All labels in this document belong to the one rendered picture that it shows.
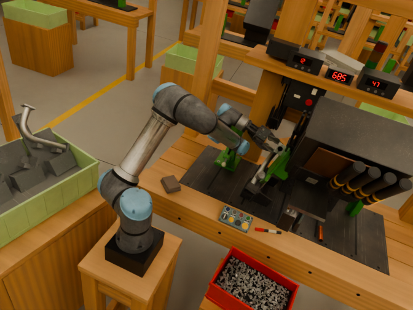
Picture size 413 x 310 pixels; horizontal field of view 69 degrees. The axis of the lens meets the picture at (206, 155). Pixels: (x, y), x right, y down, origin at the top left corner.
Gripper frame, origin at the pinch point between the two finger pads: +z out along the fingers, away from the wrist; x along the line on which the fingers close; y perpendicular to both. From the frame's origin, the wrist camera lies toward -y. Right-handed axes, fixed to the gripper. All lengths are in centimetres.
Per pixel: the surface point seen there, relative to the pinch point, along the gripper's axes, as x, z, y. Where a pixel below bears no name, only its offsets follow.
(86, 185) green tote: -70, -70, -8
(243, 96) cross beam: 22.0, -30.8, -27.9
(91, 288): -99, -35, 14
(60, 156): -66, -90, -8
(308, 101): 26.9, -1.2, 5.0
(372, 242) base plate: -11, 67, -7
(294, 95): 26.2, -8.7, 3.9
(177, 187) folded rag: -45, -30, -7
